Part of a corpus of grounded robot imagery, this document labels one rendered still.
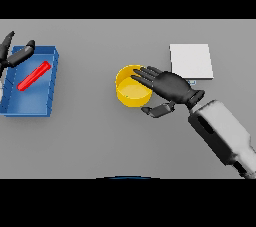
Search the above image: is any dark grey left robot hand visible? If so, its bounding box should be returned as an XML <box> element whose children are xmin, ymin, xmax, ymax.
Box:
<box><xmin>0</xmin><ymin>30</ymin><xmax>36</xmax><ymax>78</ymax></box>

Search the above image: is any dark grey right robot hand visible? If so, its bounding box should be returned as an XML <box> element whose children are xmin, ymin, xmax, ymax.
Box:
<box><xmin>130</xmin><ymin>65</ymin><xmax>206</xmax><ymax>119</ymax></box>

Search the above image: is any red beaker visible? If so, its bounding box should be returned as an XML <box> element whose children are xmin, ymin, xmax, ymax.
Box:
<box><xmin>16</xmin><ymin>60</ymin><xmax>52</xmax><ymax>92</ymax></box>

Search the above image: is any pale square measuring scale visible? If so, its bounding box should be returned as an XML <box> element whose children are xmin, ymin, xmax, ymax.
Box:
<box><xmin>169</xmin><ymin>43</ymin><xmax>215</xmax><ymax>81</ymax></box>

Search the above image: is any yellow bowl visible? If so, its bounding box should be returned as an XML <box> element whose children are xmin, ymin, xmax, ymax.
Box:
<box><xmin>115</xmin><ymin>64</ymin><xmax>154</xmax><ymax>108</ymax></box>

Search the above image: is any blue tray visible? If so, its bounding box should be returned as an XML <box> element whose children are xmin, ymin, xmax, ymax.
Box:
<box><xmin>0</xmin><ymin>45</ymin><xmax>60</xmax><ymax>118</ymax></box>

